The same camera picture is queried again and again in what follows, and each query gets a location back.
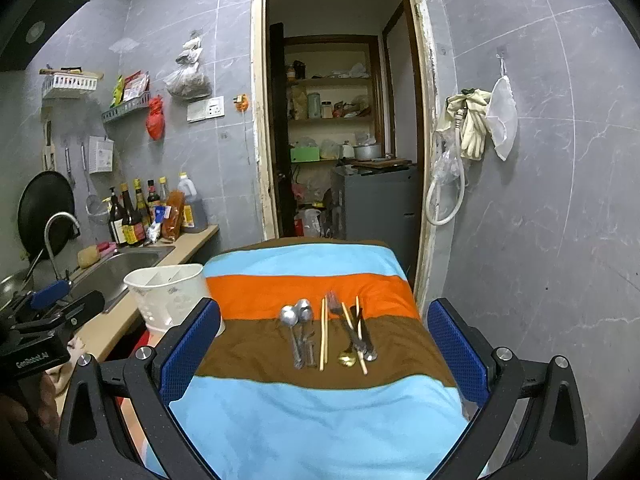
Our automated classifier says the silver fork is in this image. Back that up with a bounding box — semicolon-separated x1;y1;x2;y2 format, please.
326;292;367;352

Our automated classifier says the orange spice bag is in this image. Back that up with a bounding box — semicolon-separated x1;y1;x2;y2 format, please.
162;190;184;242

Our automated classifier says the white mesh strainer bag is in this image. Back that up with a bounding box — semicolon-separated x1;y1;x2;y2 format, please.
486;51;518;162

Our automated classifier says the dark sauce bottle yellow label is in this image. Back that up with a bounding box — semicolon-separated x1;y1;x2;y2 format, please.
120;183;145;247

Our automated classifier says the black frying pan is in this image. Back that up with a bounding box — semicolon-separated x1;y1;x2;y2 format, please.
16;171;75;263

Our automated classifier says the white plastic utensil holder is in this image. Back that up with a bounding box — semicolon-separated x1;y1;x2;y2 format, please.
124;263;210;335

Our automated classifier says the white hose loop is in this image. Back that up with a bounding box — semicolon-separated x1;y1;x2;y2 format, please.
424;114;468;227

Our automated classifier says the grey wall shelf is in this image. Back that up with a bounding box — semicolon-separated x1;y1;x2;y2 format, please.
101;91;151;124

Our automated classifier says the hanging wire strainer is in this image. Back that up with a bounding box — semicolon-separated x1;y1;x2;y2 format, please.
80;142;108;226

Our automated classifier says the white wall socket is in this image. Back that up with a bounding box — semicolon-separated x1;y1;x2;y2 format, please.
186;96;224;122

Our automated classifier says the yellow sponge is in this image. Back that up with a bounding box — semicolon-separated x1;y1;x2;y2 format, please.
77;245;101;269

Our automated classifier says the red plastic bag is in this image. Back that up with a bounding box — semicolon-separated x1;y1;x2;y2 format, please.
145;96;165;141

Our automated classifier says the white wall pouch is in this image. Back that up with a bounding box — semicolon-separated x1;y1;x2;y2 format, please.
88;136;114;174

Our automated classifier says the stainless steel sink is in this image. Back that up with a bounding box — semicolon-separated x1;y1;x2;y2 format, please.
67;246;174;313

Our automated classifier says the dark soy sauce bottle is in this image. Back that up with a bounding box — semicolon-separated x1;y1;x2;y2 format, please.
110;188;128;247

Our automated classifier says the white plastic basket shelf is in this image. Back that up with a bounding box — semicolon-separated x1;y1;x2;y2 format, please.
39;68;104;100

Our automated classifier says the left hand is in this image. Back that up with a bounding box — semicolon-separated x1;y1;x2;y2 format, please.
1;373;60;442

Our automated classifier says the grey mini fridge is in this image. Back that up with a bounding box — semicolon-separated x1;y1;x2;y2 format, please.
331;166;421;280

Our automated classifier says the silver table knife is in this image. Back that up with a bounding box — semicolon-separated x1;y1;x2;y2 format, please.
350;306;378;362

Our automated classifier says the clear bag of dried goods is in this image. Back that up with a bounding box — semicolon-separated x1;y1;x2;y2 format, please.
163;30;212;101

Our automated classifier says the wooden door frame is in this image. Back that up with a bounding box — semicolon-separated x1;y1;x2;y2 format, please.
249;0;442;311

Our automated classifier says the striped blue orange brown cloth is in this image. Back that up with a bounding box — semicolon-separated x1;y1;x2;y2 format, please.
170;240;468;479

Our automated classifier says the curved chrome faucet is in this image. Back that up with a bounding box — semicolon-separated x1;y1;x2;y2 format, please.
42;210;83;281

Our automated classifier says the metal cooking pot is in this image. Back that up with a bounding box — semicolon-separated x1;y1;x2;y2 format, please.
354;143;384;160

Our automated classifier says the orange wall hook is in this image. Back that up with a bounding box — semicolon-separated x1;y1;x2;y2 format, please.
233;93;250;113

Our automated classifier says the gold spoon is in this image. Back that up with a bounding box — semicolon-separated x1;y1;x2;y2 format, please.
337;309;362;368

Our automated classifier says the green box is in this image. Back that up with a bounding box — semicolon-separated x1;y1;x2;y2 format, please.
291;146;320;164

